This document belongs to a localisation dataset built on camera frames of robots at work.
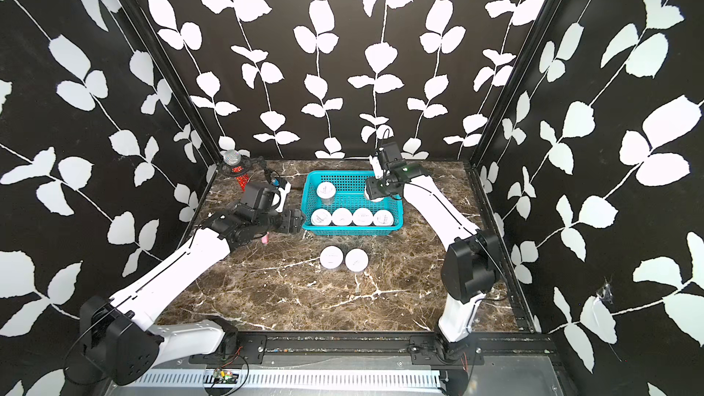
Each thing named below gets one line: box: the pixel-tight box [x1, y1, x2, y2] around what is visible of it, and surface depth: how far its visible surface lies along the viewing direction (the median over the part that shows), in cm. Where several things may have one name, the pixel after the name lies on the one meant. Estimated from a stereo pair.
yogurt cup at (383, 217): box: [373, 209, 395, 227], surface depth 95 cm
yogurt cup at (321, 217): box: [310, 209, 332, 227], surface depth 95 cm
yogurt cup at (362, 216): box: [352, 207, 374, 226], surface depth 97 cm
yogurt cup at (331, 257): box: [319, 245, 344, 269], surface depth 88 cm
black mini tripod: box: [249, 155, 282, 185], surface depth 92 cm
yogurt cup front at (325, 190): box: [316, 181, 337, 199], surface depth 103 cm
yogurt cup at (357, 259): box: [344, 247, 369, 273], surface depth 86 cm
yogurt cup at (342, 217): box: [331, 207, 353, 227], surface depth 96 cm
